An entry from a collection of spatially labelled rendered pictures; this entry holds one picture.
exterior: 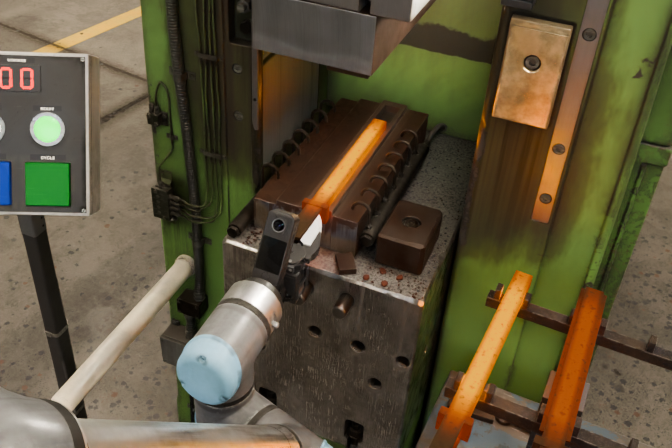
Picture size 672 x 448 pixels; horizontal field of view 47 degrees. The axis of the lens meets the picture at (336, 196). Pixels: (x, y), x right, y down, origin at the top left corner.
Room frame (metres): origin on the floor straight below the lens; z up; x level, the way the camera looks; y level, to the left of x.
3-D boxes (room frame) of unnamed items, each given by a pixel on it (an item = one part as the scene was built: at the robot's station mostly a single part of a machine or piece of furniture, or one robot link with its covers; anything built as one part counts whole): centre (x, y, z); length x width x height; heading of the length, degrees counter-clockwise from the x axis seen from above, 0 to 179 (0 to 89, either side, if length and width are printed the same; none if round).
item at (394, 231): (1.06, -0.13, 0.95); 0.12 x 0.08 x 0.06; 160
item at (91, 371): (1.10, 0.41, 0.62); 0.44 x 0.05 x 0.05; 160
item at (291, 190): (1.27, -0.02, 0.96); 0.42 x 0.20 x 0.09; 160
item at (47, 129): (1.11, 0.50, 1.09); 0.05 x 0.03 x 0.04; 70
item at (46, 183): (1.07, 0.50, 1.01); 0.07 x 0.05 x 0.07; 95
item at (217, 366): (0.74, 0.14, 0.97); 0.12 x 0.09 x 0.10; 160
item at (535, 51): (1.08, -0.29, 1.27); 0.09 x 0.02 x 0.17; 70
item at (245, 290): (0.83, 0.11, 0.97); 0.10 x 0.05 x 0.09; 70
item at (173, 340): (1.30, 0.35, 0.36); 0.09 x 0.07 x 0.12; 70
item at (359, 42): (1.27, -0.02, 1.32); 0.42 x 0.20 x 0.10; 160
